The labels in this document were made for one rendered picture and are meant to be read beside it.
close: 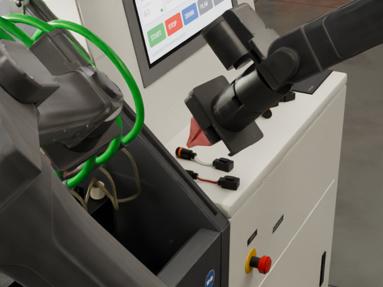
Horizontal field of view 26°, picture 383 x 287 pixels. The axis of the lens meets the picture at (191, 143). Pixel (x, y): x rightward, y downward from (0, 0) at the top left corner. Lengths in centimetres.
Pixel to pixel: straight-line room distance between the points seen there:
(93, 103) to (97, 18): 71
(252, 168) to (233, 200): 12
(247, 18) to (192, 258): 51
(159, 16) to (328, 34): 79
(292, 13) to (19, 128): 518
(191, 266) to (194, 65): 57
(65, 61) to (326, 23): 29
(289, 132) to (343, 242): 148
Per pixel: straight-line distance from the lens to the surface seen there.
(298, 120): 181
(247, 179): 157
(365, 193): 351
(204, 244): 144
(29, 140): 48
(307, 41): 95
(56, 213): 47
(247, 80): 102
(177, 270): 137
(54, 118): 65
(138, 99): 133
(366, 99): 438
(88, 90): 84
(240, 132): 109
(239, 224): 154
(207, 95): 109
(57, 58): 95
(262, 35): 102
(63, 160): 104
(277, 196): 173
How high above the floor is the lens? 176
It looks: 27 degrees down
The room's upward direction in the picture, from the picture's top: straight up
